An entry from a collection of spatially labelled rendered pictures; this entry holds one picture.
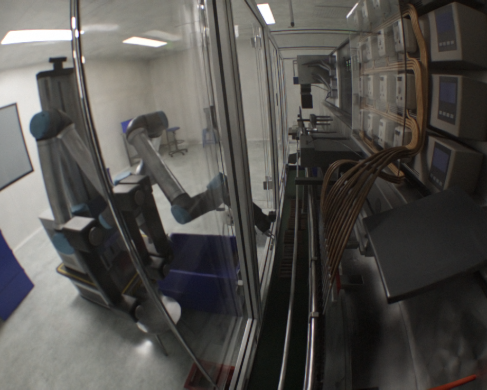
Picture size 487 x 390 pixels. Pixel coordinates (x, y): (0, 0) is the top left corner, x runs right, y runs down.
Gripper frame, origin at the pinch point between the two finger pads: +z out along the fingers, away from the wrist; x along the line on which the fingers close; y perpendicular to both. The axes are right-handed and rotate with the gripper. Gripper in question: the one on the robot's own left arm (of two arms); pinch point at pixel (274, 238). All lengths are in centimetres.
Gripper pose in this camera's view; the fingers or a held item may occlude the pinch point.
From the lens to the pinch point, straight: 100.1
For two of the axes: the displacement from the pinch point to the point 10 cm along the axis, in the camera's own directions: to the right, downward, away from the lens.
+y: 6.3, -6.4, -4.5
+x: 2.0, -4.2, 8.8
